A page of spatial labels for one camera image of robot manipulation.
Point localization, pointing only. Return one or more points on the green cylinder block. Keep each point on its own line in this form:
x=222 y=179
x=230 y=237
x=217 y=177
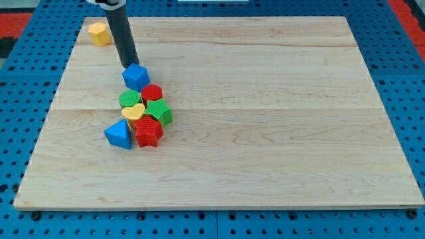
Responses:
x=129 y=98

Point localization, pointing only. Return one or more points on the white pusher mount collar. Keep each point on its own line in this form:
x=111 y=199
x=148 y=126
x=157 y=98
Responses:
x=108 y=4

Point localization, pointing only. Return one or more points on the blue triangle block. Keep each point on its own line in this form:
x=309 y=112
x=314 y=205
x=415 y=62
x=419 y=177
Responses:
x=119 y=134

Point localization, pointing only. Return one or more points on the blue cube block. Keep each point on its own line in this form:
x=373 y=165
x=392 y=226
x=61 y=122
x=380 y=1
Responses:
x=136 y=77

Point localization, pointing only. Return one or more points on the yellow heart block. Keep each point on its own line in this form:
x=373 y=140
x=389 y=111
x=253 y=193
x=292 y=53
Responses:
x=132 y=114

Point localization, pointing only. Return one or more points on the light wooden board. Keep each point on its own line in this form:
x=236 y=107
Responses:
x=269 y=113

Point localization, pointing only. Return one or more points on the green star block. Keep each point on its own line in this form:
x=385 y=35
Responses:
x=159 y=110

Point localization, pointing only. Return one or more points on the red cylinder block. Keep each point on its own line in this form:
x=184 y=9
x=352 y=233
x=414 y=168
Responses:
x=151 y=92

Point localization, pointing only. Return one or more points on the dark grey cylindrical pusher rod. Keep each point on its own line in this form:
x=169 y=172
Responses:
x=122 y=34

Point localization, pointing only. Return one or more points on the red star block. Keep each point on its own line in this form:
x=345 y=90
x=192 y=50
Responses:
x=148 y=131

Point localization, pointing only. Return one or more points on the yellow hexagon block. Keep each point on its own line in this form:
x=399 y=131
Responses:
x=99 y=34

